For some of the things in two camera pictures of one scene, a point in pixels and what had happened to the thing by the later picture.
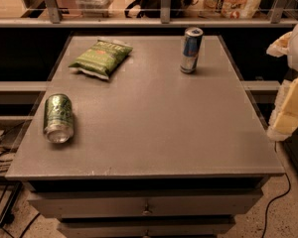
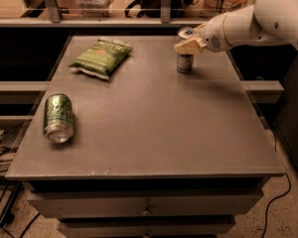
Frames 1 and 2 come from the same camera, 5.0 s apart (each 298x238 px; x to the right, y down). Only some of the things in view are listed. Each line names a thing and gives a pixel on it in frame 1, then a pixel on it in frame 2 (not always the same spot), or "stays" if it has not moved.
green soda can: [59, 118] stays
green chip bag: [101, 59] stays
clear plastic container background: [92, 1] stays
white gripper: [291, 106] -> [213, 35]
